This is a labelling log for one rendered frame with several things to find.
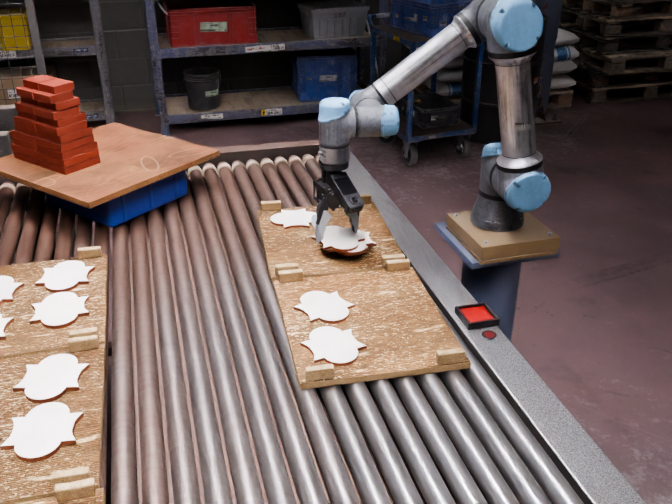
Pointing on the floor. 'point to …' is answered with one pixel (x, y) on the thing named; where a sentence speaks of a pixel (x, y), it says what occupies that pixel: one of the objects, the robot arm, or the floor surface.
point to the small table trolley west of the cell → (411, 134)
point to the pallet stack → (620, 47)
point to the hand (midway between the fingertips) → (338, 237)
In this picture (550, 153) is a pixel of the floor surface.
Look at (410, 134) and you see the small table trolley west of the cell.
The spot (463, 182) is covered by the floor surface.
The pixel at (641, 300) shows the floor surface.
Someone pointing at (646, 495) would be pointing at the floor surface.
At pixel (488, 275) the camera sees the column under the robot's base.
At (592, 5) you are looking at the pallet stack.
